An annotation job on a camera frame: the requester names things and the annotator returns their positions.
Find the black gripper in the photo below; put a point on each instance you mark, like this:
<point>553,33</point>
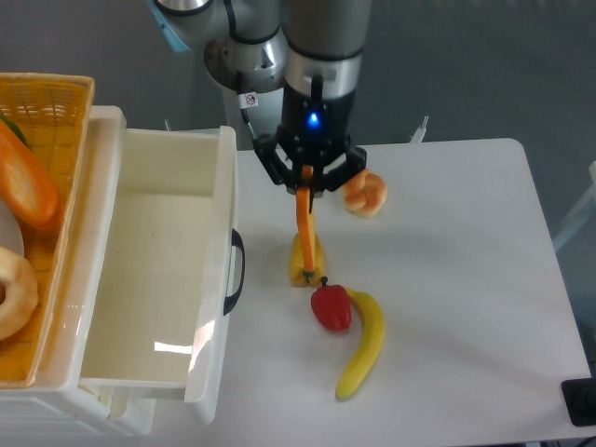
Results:
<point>312,132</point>

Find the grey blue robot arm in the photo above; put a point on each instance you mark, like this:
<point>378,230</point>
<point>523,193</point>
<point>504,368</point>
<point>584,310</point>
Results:
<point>288,72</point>

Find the knotted bread roll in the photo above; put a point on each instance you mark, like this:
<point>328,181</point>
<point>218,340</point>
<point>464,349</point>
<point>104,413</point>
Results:
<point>365,194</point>

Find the open white upper drawer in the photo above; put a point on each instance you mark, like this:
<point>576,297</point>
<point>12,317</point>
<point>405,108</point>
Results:
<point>158,329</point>

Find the white plastic drawer cabinet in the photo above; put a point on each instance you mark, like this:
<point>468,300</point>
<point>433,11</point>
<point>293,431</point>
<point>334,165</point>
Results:
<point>55,404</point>

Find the yellow bell pepper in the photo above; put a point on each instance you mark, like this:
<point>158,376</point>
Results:
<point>296,264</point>

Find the red bell pepper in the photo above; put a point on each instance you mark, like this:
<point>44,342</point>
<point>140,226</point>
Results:
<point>330,304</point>

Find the yellow banana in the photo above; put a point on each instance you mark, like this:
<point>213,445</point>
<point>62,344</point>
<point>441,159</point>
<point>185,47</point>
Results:
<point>373,330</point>

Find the yellow woven basket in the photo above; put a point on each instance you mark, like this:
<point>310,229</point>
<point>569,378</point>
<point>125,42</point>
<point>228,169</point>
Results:
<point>52,110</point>

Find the green vegetable in basket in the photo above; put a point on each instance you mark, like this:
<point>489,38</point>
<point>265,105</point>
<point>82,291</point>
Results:
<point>15,129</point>

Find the beige bagel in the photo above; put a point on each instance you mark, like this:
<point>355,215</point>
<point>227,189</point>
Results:
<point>21,292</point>

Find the black device at table edge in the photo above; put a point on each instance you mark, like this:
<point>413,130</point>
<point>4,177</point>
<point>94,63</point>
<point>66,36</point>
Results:
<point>579,397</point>

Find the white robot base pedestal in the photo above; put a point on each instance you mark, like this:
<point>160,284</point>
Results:
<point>251,79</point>

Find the black drawer handle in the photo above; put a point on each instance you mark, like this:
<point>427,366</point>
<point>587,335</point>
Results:
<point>236,273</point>

